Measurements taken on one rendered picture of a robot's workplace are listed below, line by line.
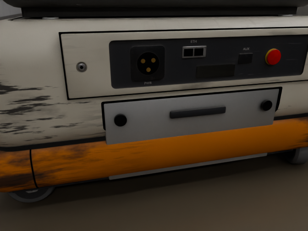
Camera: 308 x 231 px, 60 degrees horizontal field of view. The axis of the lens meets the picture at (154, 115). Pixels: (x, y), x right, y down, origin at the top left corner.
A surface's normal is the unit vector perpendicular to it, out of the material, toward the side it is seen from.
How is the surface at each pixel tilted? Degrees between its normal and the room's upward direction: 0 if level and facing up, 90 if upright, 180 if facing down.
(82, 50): 90
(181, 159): 101
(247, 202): 0
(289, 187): 0
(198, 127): 90
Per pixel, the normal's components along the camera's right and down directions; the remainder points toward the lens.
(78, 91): 0.26, 0.37
